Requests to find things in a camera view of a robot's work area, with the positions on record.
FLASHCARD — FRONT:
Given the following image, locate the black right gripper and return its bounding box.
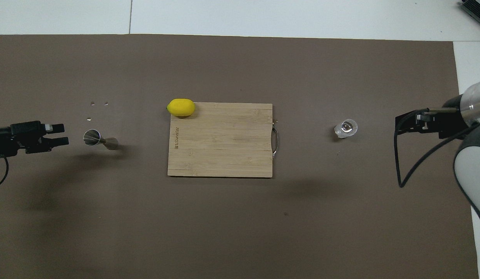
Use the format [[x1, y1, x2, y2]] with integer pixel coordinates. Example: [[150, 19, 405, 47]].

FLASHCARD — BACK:
[[395, 97, 471, 140]]

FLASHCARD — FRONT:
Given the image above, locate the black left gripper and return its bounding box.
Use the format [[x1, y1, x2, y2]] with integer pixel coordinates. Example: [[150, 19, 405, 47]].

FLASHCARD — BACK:
[[0, 121, 69, 160]]

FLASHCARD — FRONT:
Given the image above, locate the steel double jigger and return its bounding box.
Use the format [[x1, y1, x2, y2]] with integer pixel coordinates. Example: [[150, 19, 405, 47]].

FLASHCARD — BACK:
[[83, 129, 119, 150]]

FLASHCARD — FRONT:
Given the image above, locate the small clear glass cup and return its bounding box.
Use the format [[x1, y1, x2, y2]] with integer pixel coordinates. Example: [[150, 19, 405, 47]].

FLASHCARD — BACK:
[[334, 119, 358, 139]]

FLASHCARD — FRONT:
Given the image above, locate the brown table mat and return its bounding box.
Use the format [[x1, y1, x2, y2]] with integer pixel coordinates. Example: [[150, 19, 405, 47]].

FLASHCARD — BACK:
[[0, 34, 480, 279]]

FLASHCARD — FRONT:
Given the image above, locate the yellow lemon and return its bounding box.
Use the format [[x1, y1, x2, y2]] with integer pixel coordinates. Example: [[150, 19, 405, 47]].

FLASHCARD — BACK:
[[167, 98, 196, 117]]

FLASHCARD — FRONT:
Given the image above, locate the grey ribbed metal device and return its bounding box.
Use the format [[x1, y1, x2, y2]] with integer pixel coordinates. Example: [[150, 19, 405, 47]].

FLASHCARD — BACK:
[[459, 0, 480, 29]]

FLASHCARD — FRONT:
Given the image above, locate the bamboo cutting board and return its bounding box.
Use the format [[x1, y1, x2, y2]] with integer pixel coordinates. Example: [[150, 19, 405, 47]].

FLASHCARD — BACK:
[[167, 102, 279, 178]]

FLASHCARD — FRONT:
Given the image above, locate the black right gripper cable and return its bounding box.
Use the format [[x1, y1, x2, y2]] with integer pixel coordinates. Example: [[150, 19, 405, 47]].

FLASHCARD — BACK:
[[394, 110, 467, 189]]

